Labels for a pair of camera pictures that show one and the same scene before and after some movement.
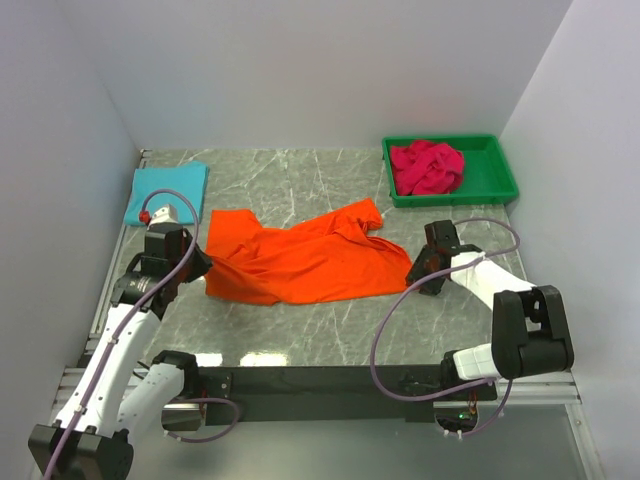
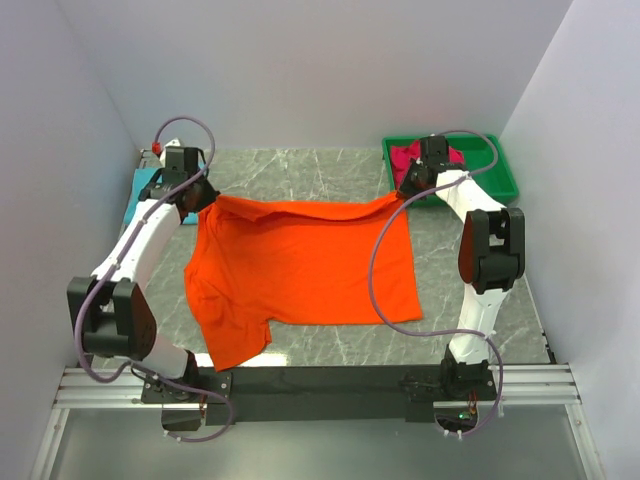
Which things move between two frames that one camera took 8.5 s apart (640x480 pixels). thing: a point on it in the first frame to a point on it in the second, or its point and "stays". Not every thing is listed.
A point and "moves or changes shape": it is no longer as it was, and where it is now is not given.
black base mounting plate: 337,395 stays
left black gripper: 203,264 to 208,198
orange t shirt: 335,255 moves or changes shape
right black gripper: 415,271 to 406,191
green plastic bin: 486,174 stays
